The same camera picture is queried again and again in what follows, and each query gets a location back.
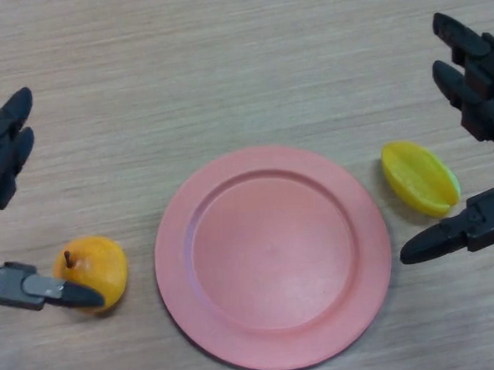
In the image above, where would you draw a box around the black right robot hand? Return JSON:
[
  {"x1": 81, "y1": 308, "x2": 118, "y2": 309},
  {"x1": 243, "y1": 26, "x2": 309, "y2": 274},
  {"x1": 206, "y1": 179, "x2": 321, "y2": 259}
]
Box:
[{"x1": 384, "y1": 9, "x2": 494, "y2": 265}]

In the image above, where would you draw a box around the yellow orange pear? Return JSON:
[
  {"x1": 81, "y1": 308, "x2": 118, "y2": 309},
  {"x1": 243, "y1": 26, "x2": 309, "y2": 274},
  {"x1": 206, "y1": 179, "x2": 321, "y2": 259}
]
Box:
[{"x1": 51, "y1": 234, "x2": 131, "y2": 317}]

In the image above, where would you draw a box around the pink round plate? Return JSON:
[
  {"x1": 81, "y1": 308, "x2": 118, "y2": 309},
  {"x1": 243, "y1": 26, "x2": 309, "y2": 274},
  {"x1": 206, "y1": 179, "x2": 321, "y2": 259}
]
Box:
[{"x1": 147, "y1": 138, "x2": 398, "y2": 367}]

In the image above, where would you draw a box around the yellow starfruit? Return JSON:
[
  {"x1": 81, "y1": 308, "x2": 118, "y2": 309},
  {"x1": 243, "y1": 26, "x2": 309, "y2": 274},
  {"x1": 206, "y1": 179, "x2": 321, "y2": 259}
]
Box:
[{"x1": 379, "y1": 137, "x2": 463, "y2": 221}]

